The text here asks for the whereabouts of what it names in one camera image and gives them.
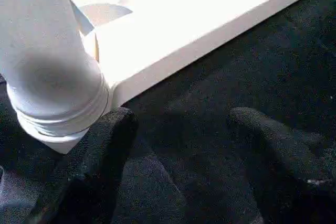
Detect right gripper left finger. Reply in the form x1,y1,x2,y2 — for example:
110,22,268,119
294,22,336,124
41,107,139,224

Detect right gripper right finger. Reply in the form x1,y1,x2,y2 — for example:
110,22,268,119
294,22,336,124
227,107,336,224

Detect white plastic table leg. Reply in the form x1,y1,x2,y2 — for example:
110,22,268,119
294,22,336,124
0,0,110,137

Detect white plastic table top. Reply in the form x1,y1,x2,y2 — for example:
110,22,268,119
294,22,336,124
39,0,336,155

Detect black mat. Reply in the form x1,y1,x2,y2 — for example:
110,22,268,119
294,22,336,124
0,0,336,224

